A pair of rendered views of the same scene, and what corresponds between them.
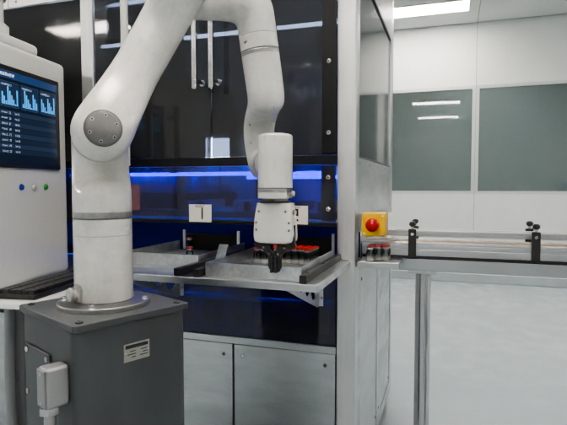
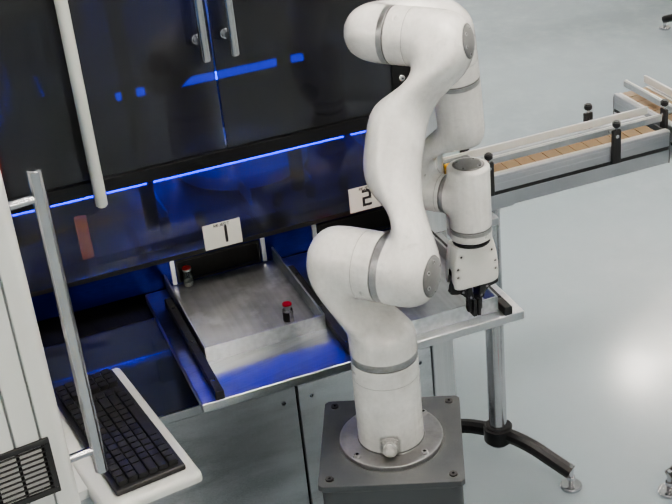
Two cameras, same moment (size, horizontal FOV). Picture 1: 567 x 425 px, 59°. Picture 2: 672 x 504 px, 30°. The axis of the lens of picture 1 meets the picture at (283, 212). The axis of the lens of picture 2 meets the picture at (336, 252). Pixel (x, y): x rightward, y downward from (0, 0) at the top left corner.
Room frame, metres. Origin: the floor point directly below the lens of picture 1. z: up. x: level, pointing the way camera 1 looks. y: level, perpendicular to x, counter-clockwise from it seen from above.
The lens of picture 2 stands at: (-0.37, 1.55, 2.26)
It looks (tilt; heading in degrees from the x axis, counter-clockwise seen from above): 28 degrees down; 323
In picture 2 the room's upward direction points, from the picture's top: 6 degrees counter-clockwise
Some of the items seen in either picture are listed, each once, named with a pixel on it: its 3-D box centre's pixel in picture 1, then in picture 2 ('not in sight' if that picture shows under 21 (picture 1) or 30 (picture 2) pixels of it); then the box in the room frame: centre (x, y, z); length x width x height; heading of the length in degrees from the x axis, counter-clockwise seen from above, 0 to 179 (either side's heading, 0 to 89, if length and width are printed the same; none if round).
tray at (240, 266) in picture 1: (274, 261); (407, 283); (1.41, 0.03, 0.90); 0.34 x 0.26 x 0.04; 161
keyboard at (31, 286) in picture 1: (57, 281); (113, 426); (1.55, 0.70, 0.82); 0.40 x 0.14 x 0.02; 170
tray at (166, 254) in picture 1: (187, 252); (241, 300); (1.63, 0.31, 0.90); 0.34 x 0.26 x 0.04; 162
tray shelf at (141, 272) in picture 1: (225, 266); (327, 305); (1.51, 0.17, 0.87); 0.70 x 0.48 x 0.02; 72
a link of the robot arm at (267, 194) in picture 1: (276, 194); (471, 230); (1.22, 0.02, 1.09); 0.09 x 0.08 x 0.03; 72
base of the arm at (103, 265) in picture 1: (103, 260); (387, 397); (1.07, 0.39, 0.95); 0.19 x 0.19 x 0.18
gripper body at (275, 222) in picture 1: (275, 220); (472, 258); (1.22, 0.02, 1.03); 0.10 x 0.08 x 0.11; 72
